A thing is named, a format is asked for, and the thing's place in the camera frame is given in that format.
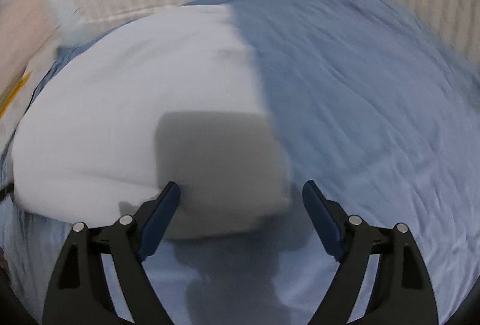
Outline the pink beige pillow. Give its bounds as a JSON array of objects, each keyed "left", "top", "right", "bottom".
[{"left": 0, "top": 0, "right": 57, "bottom": 94}]

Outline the blue bed sheet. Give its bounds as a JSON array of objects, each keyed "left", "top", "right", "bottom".
[{"left": 1, "top": 0, "right": 479, "bottom": 324}]

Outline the light grey puffer jacket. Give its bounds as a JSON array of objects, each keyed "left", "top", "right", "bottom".
[{"left": 11, "top": 5, "right": 290, "bottom": 240}]

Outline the yellow strap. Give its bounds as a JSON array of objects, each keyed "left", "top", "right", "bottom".
[{"left": 0, "top": 71, "right": 34, "bottom": 119}]

